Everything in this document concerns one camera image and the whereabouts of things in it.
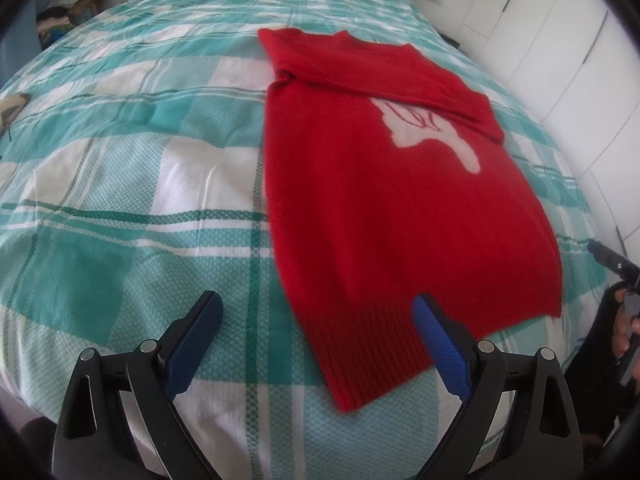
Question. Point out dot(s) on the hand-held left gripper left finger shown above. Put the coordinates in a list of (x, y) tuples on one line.
[(192, 337)]

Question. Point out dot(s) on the blue curtain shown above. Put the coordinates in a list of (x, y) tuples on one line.
[(22, 35)]

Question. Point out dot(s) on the red knit sweater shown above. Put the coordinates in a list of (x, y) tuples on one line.
[(375, 200)]

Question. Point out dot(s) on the pile of mixed clothes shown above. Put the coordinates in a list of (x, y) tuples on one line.
[(75, 5)]

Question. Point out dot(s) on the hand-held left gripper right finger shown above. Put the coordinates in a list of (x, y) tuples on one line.
[(447, 347)]

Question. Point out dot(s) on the beige patterned cushion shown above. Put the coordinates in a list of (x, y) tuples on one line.
[(12, 110)]

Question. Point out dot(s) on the teal plaid bedspread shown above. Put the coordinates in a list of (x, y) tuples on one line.
[(125, 185)]

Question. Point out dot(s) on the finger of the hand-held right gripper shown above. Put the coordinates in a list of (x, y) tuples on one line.
[(612, 260)]

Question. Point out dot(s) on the person's right hand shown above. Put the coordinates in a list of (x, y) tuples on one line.
[(620, 335)]

